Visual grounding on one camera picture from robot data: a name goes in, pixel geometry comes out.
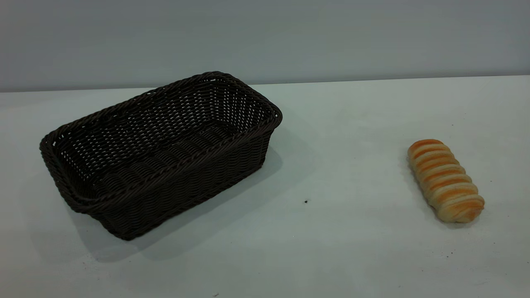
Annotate striped orange bread roll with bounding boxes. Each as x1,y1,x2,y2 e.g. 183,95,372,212
407,139,485,224

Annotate black woven rectangular basket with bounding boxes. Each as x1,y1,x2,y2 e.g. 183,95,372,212
39,71,283,241

